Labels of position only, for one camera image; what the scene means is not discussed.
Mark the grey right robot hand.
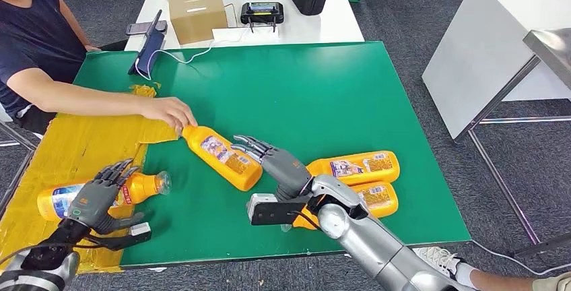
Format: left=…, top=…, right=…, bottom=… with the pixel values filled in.
left=230, top=135, right=313, bottom=203

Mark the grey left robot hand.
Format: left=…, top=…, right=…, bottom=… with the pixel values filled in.
left=67, top=158, right=155, bottom=236

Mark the person's right hand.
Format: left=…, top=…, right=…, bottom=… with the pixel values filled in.
left=141, top=97, right=199, bottom=137

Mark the orange bottle with clear cap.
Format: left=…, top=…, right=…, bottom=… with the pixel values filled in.
left=306, top=150, right=401, bottom=187
left=182, top=125, right=263, bottom=192
left=292, top=181, right=400, bottom=231
left=36, top=171, right=172, bottom=222

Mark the grey smartphone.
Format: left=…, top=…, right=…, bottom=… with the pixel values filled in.
left=125, top=20, right=168, bottom=36

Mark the tablet in navy folio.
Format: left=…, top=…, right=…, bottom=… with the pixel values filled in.
left=128, top=9, right=167, bottom=77

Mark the person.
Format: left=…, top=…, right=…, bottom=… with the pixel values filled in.
left=0, top=0, right=199, bottom=137

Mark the yellow taped cardboard sheet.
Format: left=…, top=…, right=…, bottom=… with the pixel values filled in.
left=0, top=82, right=179, bottom=276

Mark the green table mat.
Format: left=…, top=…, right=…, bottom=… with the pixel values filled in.
left=73, top=41, right=472, bottom=268

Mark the brown cardboard box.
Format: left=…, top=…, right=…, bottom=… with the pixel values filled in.
left=167, top=0, right=229, bottom=46

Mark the black controller with screen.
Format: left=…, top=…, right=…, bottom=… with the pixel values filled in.
left=240, top=1, right=285, bottom=34

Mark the white sneaker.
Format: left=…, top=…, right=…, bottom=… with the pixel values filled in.
left=412, top=246, right=478, bottom=281

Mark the large white table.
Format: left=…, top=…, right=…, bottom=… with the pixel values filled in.
left=422, top=0, right=571, bottom=141

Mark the person's leg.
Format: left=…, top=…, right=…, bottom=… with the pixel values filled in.
left=459, top=262, right=571, bottom=291

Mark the stainless steel table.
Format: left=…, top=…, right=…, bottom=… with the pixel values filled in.
left=455, top=28, right=571, bottom=259

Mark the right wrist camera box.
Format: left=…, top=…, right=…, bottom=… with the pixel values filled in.
left=246, top=193, right=322, bottom=228

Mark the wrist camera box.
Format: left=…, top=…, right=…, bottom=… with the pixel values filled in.
left=246, top=193, right=322, bottom=228
left=89, top=222, right=153, bottom=252

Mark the thin white cable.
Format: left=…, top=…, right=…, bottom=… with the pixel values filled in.
left=133, top=26, right=250, bottom=81

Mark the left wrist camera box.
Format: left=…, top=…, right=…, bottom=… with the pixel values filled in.
left=89, top=222, right=153, bottom=252

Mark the grey metal chair frame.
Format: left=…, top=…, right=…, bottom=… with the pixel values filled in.
left=0, top=121, right=39, bottom=218

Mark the white floor cable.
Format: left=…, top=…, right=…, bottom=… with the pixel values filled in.
left=473, top=240, right=571, bottom=278

